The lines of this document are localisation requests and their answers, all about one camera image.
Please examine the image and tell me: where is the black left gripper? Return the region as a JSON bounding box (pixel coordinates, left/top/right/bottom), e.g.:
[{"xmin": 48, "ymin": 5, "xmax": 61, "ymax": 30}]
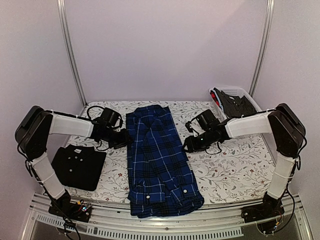
[{"xmin": 103, "ymin": 127, "xmax": 134, "ymax": 150}]

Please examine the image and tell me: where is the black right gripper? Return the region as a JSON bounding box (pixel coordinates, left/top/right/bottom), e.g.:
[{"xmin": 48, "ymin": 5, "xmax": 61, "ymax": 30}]
[{"xmin": 181, "ymin": 129, "xmax": 215, "ymax": 153}]

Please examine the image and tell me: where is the blue plaid long sleeve shirt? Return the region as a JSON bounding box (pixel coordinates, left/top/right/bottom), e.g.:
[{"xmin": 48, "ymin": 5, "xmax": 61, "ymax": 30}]
[{"xmin": 126, "ymin": 104, "xmax": 205, "ymax": 219}]

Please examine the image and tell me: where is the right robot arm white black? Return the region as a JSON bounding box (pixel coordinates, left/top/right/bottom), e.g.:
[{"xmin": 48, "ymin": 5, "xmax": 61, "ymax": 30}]
[{"xmin": 182, "ymin": 103, "xmax": 308, "ymax": 218}]

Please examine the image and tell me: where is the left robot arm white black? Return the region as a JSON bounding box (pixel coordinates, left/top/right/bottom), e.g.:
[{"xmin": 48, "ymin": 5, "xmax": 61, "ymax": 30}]
[{"xmin": 14, "ymin": 105, "xmax": 132, "ymax": 217}]

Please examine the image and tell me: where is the dark striped shirt in basket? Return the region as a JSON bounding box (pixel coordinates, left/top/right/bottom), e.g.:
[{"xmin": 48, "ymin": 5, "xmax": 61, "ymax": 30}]
[{"xmin": 215, "ymin": 88, "xmax": 261, "ymax": 118}]

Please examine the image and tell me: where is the white plastic laundry basket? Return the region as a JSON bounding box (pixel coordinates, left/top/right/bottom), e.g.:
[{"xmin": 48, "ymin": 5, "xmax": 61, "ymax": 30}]
[{"xmin": 208, "ymin": 86, "xmax": 263, "ymax": 121}]

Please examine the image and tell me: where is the folded black polo shirt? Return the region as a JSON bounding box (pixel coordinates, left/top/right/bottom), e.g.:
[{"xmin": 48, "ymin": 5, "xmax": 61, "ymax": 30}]
[{"xmin": 51, "ymin": 144, "xmax": 107, "ymax": 192}]

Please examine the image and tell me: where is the floral patterned table mat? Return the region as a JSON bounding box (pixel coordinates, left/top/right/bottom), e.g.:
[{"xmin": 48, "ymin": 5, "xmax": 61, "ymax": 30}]
[{"xmin": 65, "ymin": 101, "xmax": 275, "ymax": 205}]

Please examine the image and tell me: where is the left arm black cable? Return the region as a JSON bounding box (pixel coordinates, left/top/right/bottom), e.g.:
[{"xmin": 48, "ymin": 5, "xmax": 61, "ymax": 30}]
[{"xmin": 86, "ymin": 105, "xmax": 123, "ymax": 126}]

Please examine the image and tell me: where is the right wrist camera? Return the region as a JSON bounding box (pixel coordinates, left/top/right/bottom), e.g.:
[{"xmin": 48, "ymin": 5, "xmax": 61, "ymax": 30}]
[{"xmin": 185, "ymin": 121, "xmax": 199, "ymax": 135}]

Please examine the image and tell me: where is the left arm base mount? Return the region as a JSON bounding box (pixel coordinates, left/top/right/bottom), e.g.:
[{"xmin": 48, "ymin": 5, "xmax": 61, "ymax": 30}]
[{"xmin": 48, "ymin": 199, "xmax": 92, "ymax": 223}]

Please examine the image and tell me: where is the aluminium front rail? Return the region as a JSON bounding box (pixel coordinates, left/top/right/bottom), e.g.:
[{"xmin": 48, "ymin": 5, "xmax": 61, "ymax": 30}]
[{"xmin": 21, "ymin": 193, "xmax": 316, "ymax": 240}]

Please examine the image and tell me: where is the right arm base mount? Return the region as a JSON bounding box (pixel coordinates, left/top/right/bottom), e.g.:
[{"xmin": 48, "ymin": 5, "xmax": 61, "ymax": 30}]
[{"xmin": 241, "ymin": 199, "xmax": 285, "ymax": 235}]

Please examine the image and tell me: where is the left aluminium frame post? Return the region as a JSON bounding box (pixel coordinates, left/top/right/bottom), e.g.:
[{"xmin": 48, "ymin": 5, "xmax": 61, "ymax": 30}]
[{"xmin": 56, "ymin": 0, "xmax": 88, "ymax": 107}]

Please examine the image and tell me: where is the aluminium frame post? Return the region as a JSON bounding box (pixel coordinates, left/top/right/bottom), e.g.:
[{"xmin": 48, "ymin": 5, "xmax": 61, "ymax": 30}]
[
  {"xmin": 56, "ymin": 0, "xmax": 88, "ymax": 107},
  {"xmin": 248, "ymin": 0, "xmax": 275, "ymax": 98}
]

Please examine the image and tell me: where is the right aluminium frame post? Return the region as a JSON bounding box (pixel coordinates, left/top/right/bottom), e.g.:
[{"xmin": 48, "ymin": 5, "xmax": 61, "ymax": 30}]
[{"xmin": 248, "ymin": 0, "xmax": 275, "ymax": 98}]

